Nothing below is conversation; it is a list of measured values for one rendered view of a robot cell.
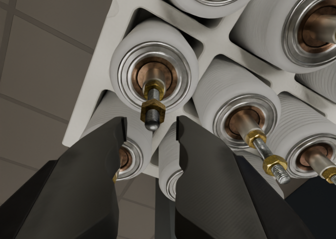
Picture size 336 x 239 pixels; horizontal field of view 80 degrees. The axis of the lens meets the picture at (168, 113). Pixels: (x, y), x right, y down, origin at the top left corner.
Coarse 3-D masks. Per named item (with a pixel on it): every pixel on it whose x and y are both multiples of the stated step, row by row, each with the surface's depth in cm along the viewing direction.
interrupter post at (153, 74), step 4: (152, 68) 20; (148, 72) 20; (152, 72) 19; (156, 72) 19; (160, 72) 20; (144, 76) 20; (148, 76) 18; (152, 76) 18; (156, 76) 18; (160, 76) 19; (164, 76) 20; (144, 80) 18; (148, 80) 18; (152, 80) 18; (156, 80) 18; (160, 80) 18; (164, 80) 19; (144, 84) 18; (164, 84) 18; (164, 88) 18; (164, 92) 18
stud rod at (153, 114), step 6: (150, 90) 17; (156, 90) 17; (150, 96) 16; (156, 96) 16; (150, 114) 13; (156, 114) 14; (150, 120) 13; (156, 120) 13; (150, 126) 13; (156, 126) 13
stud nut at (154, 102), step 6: (144, 102) 14; (150, 102) 14; (156, 102) 14; (144, 108) 14; (150, 108) 14; (156, 108) 14; (162, 108) 14; (144, 114) 14; (162, 114) 14; (144, 120) 14; (162, 120) 14
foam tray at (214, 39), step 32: (128, 0) 24; (160, 0) 24; (128, 32) 31; (192, 32) 26; (224, 32) 26; (96, 64) 27; (256, 64) 28; (96, 96) 29; (320, 96) 31; (160, 128) 32
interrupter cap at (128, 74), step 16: (144, 48) 19; (160, 48) 19; (176, 48) 19; (128, 64) 20; (144, 64) 20; (160, 64) 20; (176, 64) 20; (128, 80) 21; (176, 80) 21; (128, 96) 21; (176, 96) 22
